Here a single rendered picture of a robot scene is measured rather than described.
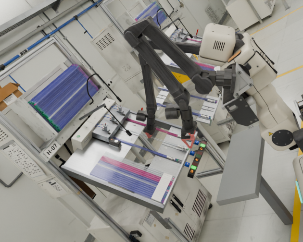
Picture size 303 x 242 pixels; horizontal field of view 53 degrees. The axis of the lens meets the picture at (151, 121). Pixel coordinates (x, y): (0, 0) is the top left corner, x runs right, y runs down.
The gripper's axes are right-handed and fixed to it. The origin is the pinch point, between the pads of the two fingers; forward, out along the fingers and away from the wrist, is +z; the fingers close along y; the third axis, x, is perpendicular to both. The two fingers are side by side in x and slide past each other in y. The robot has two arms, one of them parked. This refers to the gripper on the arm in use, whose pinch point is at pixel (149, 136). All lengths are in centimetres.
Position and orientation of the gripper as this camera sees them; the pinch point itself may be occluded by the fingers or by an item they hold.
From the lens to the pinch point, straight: 216.8
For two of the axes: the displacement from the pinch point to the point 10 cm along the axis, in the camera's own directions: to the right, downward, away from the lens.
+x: 9.2, 3.1, -2.4
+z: -0.6, 7.3, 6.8
